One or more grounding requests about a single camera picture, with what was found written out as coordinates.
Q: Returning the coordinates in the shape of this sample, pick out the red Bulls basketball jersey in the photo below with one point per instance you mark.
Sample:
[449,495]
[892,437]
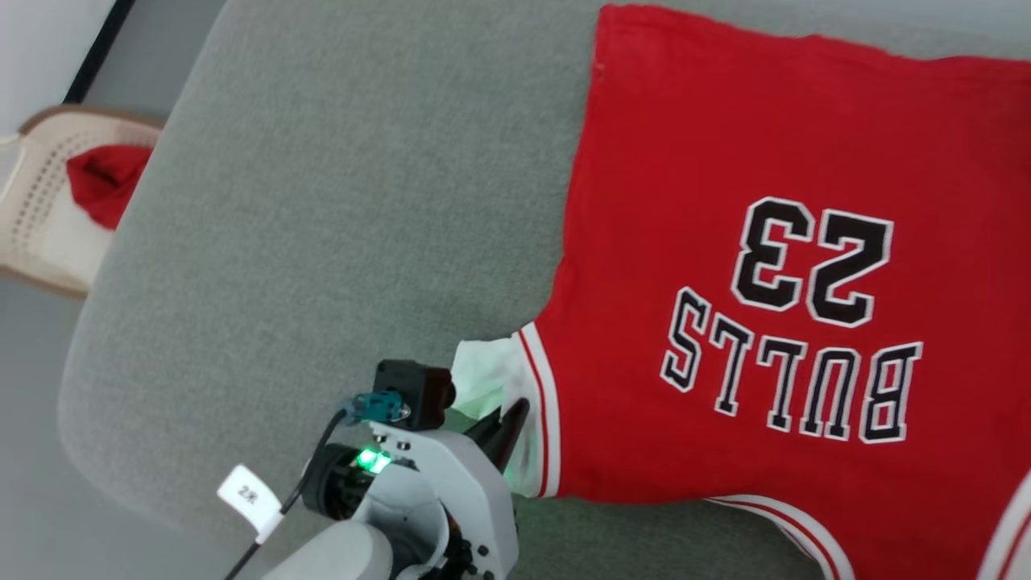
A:
[685,161]

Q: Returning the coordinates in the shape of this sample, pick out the grey fabric-covered table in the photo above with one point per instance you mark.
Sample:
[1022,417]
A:
[322,201]

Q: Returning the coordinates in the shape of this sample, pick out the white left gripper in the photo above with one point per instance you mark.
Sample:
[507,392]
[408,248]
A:
[459,499]

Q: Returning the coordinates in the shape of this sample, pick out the beige perforated laundry basket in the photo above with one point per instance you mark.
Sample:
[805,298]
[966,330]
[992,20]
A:
[40,201]

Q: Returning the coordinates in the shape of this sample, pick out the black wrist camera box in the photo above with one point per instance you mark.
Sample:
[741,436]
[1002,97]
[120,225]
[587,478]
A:
[411,387]

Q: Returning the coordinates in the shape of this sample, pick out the black wall strip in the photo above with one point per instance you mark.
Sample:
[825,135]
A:
[101,48]

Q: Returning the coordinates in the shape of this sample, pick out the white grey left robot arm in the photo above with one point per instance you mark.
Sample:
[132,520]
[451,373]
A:
[338,556]

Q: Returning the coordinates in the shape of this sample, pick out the red garment in basket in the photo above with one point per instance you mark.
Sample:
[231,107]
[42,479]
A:
[105,181]

